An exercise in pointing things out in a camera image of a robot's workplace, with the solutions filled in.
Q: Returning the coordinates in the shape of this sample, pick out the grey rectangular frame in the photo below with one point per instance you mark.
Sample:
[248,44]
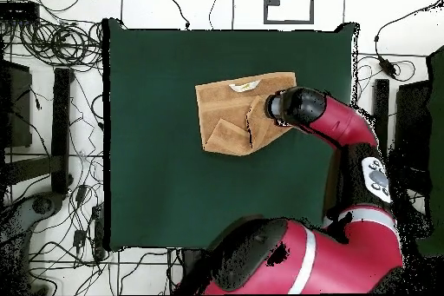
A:
[288,22]

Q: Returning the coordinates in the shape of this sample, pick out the black equipment box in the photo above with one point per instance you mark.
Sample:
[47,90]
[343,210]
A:
[412,115]
[17,108]

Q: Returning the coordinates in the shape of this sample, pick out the flat black switch box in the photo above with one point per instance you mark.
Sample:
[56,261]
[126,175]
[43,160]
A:
[19,11]

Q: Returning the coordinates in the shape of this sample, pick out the tan terry towel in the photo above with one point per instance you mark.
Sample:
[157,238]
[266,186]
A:
[222,112]

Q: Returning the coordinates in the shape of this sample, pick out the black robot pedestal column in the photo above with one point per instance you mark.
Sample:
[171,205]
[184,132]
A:
[190,261]

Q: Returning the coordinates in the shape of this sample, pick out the dark green table cloth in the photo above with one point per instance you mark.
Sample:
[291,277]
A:
[156,171]

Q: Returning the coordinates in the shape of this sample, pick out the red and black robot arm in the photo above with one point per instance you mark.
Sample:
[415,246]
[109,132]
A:
[340,122]

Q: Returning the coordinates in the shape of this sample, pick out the green cloth beside table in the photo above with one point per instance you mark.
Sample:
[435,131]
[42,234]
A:
[437,136]

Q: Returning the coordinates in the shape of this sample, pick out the dark wheeled stand base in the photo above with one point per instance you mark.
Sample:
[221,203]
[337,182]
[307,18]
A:
[41,205]

